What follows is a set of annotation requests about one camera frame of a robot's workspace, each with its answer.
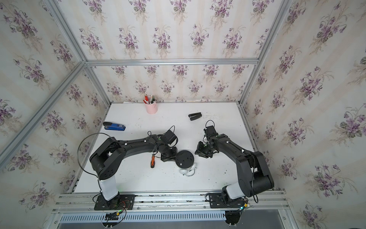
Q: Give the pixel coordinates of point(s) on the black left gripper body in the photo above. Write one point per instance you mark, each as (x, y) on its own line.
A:
(169, 155)

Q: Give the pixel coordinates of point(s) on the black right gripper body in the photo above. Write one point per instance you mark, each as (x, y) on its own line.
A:
(204, 149)

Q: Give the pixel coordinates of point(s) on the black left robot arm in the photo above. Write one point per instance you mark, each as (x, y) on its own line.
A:
(106, 160)

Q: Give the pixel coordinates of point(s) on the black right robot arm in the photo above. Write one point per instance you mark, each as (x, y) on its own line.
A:
(253, 173)

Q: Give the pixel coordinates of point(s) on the black stapler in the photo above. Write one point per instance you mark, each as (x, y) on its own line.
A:
(195, 116)

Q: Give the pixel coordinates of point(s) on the pink pen holder cup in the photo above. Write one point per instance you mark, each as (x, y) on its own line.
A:
(151, 108)

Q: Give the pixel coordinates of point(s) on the pens in pink cup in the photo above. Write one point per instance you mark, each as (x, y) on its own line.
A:
(149, 100)

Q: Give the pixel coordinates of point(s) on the blue stapler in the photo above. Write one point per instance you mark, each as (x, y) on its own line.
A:
(113, 126)

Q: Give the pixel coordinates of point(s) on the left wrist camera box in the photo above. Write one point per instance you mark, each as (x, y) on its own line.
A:
(168, 137)

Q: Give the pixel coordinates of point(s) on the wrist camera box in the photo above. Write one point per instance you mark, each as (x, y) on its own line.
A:
(168, 137)
(210, 132)

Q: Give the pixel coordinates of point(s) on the orange handled screwdriver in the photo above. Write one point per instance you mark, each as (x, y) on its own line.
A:
(152, 164)

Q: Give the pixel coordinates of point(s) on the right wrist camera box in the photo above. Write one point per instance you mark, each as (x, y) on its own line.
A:
(210, 132)

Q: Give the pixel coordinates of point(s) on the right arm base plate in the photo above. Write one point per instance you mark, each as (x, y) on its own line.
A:
(223, 200)

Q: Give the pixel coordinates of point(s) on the aluminium front rail frame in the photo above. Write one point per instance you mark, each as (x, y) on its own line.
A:
(176, 206)

